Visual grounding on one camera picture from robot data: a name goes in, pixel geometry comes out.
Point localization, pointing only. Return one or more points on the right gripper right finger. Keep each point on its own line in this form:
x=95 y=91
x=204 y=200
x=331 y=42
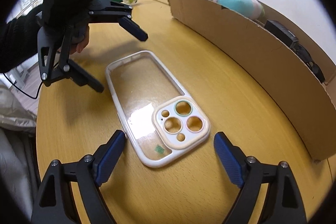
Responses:
x=283 y=202

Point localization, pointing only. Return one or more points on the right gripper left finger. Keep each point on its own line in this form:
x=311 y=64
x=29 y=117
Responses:
x=55 y=201

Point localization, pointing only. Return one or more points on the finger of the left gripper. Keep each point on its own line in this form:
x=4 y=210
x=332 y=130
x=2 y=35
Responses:
x=55 y=63
x=107 y=11

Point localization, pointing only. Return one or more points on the clear phone case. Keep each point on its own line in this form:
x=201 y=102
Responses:
x=159 y=116

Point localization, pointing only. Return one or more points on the pink green plush doll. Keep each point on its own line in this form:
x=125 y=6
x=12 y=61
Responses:
x=251 y=9

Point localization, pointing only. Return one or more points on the black sunglasses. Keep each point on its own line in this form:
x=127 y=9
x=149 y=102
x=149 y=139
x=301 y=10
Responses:
x=305 y=56

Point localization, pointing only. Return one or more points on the person left hand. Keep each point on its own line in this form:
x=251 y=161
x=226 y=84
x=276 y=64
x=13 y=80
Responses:
x=79 y=43

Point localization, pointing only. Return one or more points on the brown cardboard box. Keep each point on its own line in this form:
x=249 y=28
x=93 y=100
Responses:
x=308 y=103

